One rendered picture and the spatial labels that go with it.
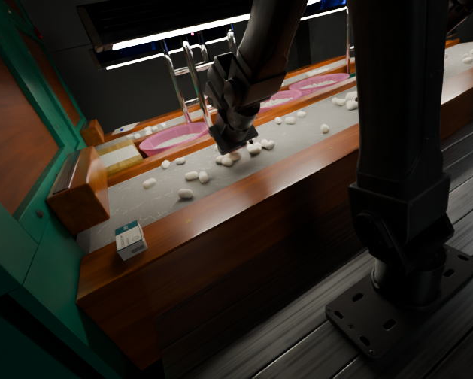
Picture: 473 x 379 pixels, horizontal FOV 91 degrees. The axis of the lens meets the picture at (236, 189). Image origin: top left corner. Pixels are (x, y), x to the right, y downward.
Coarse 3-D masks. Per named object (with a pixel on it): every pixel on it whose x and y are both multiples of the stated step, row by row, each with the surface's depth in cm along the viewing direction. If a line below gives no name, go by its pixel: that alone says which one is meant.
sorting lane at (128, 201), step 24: (456, 48) 112; (456, 72) 79; (336, 96) 90; (312, 120) 72; (336, 120) 67; (216, 144) 75; (288, 144) 60; (312, 144) 57; (168, 168) 66; (192, 168) 62; (216, 168) 58; (240, 168) 55; (120, 192) 60; (144, 192) 57; (168, 192) 54; (120, 216) 49; (144, 216) 47; (96, 240) 43
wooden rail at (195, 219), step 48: (336, 144) 48; (240, 192) 41; (288, 192) 39; (336, 192) 45; (192, 240) 33; (240, 240) 37; (96, 288) 29; (144, 288) 32; (192, 288) 36; (144, 336) 35
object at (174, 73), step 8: (200, 32) 89; (160, 40) 84; (200, 40) 90; (200, 48) 92; (168, 56) 87; (208, 56) 94; (168, 64) 88; (176, 72) 90; (184, 72) 92; (176, 80) 91; (208, 80) 98; (176, 88) 92; (184, 104) 95; (192, 104) 97; (184, 112) 97
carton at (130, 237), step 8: (128, 224) 37; (136, 224) 36; (120, 232) 35; (128, 232) 35; (136, 232) 34; (120, 240) 34; (128, 240) 33; (136, 240) 33; (144, 240) 35; (120, 248) 32; (128, 248) 32; (136, 248) 33; (144, 248) 33; (128, 256) 33
